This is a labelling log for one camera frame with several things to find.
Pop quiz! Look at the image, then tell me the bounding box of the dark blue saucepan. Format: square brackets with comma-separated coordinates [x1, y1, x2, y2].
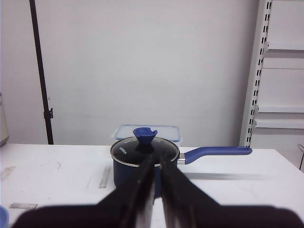
[113, 146, 252, 198]

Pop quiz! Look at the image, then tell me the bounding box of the blue bowl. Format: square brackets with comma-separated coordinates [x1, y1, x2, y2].
[0, 206, 9, 228]

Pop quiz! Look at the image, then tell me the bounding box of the black tripod pole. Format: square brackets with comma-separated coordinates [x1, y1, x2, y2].
[29, 0, 54, 144]

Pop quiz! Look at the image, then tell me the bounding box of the clear plastic food container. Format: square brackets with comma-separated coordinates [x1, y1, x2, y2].
[112, 124, 181, 146]

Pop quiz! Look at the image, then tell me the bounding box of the white slotted shelf upright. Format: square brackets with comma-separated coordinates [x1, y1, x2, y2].
[239, 0, 304, 149]

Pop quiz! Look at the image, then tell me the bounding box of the glass pot lid blue knob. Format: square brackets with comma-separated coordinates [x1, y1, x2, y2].
[110, 127, 180, 167]

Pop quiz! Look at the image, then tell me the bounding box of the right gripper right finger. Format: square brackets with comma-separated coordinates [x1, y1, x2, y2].
[160, 154, 304, 228]

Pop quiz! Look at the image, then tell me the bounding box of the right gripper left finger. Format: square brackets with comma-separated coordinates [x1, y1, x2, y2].
[14, 156, 155, 228]

